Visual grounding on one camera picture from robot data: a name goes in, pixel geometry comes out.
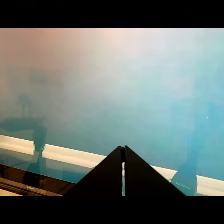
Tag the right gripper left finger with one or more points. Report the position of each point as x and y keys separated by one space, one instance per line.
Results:
x=103 y=180

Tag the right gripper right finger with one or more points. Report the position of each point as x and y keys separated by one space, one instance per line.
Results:
x=143 y=180

